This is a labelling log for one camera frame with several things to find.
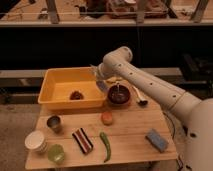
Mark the blue grey towel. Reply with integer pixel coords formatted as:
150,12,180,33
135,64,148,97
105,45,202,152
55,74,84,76
90,64,110,94

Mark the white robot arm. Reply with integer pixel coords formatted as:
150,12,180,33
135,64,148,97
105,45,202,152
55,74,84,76
95,46,213,171

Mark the brown item in tray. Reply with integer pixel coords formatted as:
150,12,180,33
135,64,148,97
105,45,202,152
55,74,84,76
70,91,84,100

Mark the yellow plastic tray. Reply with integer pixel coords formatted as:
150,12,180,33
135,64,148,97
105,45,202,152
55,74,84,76
38,67,105,110

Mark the yellow food item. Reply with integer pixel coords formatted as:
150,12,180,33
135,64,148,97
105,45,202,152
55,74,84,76
106,77,122,84

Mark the dark red bowl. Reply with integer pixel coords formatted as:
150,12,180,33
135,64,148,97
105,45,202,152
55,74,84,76
107,84,131,106

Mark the green chili pepper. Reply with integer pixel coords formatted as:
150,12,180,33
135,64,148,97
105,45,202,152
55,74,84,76
99,132,111,163

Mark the metal cup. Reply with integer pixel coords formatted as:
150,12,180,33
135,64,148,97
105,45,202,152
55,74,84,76
47,115,62,133

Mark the blue sponge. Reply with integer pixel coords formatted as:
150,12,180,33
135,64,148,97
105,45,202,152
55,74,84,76
146,129,168,153

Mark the green plastic cup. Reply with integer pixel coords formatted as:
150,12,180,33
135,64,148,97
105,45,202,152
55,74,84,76
47,144,65,164

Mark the white paper cup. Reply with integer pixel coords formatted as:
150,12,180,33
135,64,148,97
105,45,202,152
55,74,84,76
25,130,47,154

